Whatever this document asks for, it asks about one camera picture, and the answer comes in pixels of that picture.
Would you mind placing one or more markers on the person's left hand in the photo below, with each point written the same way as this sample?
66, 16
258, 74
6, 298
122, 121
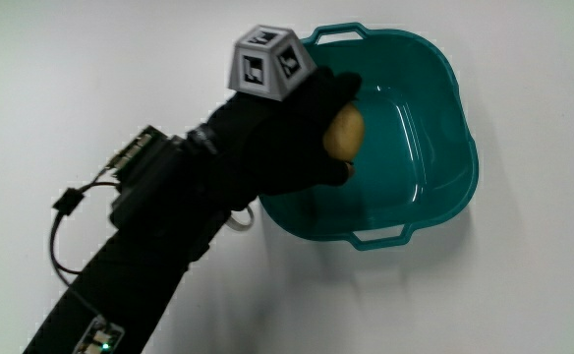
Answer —
277, 142

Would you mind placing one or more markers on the yellow potato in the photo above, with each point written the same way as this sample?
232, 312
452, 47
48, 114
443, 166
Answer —
346, 133

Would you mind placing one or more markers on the teal plastic basin plate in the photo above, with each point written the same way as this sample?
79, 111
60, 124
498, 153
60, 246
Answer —
415, 147

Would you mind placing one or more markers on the person's left forearm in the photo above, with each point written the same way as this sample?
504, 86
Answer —
120, 285

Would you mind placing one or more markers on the black wrist sensor module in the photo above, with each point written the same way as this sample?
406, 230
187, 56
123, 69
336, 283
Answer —
149, 182

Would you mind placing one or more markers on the small circuit board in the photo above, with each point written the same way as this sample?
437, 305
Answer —
97, 339

